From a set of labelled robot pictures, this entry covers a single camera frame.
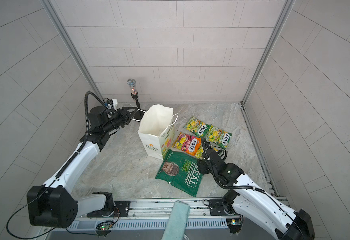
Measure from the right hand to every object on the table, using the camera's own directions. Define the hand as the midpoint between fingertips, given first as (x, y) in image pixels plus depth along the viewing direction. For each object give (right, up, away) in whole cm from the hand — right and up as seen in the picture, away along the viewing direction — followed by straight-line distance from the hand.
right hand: (201, 163), depth 79 cm
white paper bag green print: (-28, +17, +19) cm, 38 cm away
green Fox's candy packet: (+1, +17, +21) cm, 27 cm away
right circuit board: (+14, -25, -11) cm, 30 cm away
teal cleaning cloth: (-13, -24, -14) cm, 31 cm away
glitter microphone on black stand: (-40, +45, +7) cm, 60 cm away
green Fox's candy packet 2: (+14, +12, +15) cm, 23 cm away
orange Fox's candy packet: (-7, +8, +12) cm, 16 cm away
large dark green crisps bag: (-10, -5, +3) cm, 12 cm away
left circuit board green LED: (-44, -23, -15) cm, 52 cm away
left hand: (-31, +29, -6) cm, 43 cm away
